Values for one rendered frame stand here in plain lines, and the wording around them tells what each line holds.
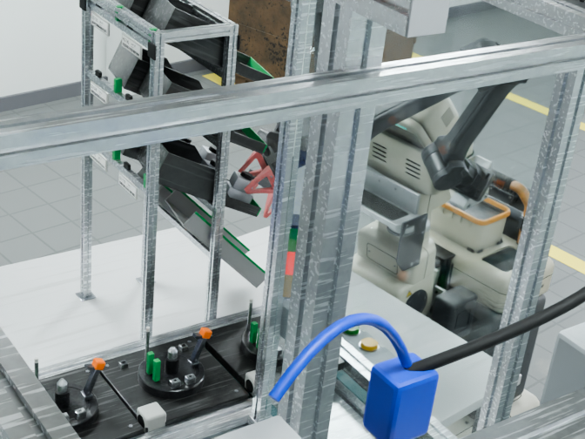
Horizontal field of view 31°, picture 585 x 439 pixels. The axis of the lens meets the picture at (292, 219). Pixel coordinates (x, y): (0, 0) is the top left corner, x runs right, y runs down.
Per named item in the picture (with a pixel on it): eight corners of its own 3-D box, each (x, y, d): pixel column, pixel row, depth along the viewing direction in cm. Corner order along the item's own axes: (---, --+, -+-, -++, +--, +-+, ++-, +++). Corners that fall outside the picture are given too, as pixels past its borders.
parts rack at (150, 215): (149, 275, 280) (161, -24, 243) (219, 347, 255) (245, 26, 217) (75, 293, 269) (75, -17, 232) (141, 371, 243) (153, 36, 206)
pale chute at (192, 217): (237, 261, 266) (249, 249, 266) (257, 288, 256) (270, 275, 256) (164, 199, 249) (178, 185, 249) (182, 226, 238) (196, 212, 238)
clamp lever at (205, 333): (194, 358, 227) (208, 327, 225) (199, 362, 226) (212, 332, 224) (181, 356, 225) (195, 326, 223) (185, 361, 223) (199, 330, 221)
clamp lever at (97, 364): (88, 389, 214) (102, 357, 212) (92, 395, 212) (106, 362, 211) (73, 388, 211) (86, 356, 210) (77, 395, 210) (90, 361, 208)
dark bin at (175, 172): (236, 192, 256) (250, 165, 254) (257, 217, 245) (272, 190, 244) (135, 157, 240) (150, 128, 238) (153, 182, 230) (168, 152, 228)
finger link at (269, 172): (241, 183, 239) (279, 164, 239) (235, 171, 245) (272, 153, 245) (252, 207, 242) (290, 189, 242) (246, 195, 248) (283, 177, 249)
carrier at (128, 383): (191, 341, 240) (195, 295, 234) (248, 401, 223) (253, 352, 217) (93, 371, 227) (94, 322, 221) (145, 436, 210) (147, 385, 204)
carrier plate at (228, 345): (285, 314, 254) (286, 307, 253) (345, 368, 237) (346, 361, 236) (198, 340, 241) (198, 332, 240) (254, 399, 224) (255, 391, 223)
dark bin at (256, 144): (241, 131, 248) (256, 104, 246) (262, 154, 238) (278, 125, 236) (137, 91, 232) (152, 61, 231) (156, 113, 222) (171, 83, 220)
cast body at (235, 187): (244, 200, 251) (257, 174, 249) (247, 207, 247) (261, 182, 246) (212, 187, 248) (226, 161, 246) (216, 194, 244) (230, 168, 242)
